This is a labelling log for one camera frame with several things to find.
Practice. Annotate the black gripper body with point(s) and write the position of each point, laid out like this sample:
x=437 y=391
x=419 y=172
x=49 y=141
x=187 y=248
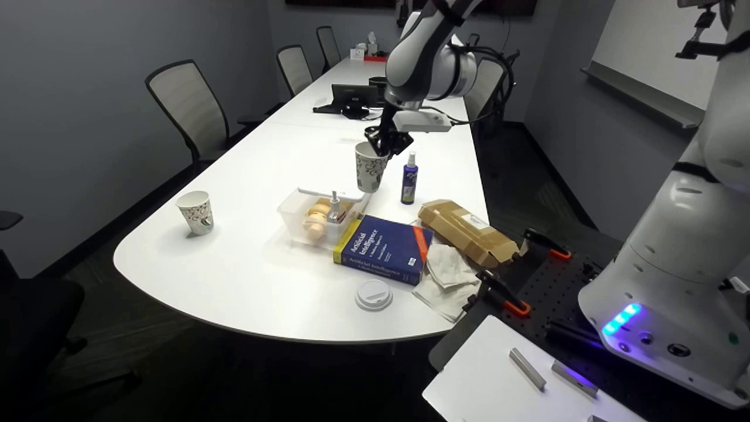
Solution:
x=385 y=139

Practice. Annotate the white paper coffee cup front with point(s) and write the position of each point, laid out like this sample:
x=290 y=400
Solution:
x=368 y=167

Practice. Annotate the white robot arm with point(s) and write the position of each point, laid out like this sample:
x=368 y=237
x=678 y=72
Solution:
x=659 y=302

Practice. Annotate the white plastic cup lid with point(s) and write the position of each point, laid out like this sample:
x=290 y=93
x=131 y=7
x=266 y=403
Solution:
x=374 y=298

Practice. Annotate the white paper cup left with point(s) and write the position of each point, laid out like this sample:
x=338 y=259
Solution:
x=195 y=210

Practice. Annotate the blue spray bottle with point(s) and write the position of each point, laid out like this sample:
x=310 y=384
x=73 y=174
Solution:
x=408 y=181

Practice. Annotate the black conference phone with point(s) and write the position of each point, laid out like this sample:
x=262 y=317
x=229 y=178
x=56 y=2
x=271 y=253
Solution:
x=352 y=101

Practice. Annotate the black speaker box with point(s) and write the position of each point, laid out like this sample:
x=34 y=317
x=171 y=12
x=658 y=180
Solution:
x=378 y=85

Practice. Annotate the red tray with bottles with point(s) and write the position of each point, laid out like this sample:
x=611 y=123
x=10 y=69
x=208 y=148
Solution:
x=368 y=51

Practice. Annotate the orange marker pen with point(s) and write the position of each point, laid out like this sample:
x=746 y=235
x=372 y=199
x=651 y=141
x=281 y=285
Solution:
x=421 y=241

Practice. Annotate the white mesh chair far-left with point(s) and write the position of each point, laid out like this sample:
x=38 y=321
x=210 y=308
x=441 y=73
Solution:
x=328 y=45

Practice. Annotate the white mesh chair right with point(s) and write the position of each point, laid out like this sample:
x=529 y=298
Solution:
x=491 y=89

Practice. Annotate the clear plastic food container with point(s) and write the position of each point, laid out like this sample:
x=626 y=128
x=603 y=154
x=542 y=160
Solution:
x=319 y=219

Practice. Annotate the blue hardcover book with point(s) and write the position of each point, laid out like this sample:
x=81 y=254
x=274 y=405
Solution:
x=381 y=248

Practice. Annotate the white mesh chair mid-left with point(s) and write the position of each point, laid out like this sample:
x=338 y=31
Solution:
x=293 y=69

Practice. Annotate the white crumpled cloth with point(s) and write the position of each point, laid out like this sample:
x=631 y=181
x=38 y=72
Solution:
x=448 y=282

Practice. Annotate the black orange clamp far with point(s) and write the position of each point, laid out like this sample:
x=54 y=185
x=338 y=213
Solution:
x=546 y=242

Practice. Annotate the black orange clamp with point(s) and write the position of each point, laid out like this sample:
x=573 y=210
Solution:
x=546 y=242
x=498 y=293

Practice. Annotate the black orange clamp near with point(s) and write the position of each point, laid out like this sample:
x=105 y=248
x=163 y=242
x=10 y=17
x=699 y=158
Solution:
x=498 y=293

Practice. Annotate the white mesh chair near-left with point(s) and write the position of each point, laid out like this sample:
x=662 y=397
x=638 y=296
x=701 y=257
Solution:
x=191 y=104

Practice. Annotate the grey marker left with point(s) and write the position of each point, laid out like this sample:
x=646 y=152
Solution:
x=529 y=370

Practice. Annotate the grey marker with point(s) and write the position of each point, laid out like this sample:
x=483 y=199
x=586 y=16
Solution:
x=529 y=370
x=576 y=378

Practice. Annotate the white board with markers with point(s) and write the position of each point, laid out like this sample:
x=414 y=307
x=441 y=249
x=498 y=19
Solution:
x=483 y=385

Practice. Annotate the grey marker right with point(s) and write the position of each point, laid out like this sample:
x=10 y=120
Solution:
x=576 y=378

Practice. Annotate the black office chair foreground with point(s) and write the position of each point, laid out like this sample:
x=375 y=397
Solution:
x=37 y=317

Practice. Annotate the whiteboard tray on wall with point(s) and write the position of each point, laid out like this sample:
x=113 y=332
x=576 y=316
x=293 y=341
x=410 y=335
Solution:
x=647 y=100

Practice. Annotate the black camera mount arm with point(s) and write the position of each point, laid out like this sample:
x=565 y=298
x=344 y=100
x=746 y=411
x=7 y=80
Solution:
x=708 y=12

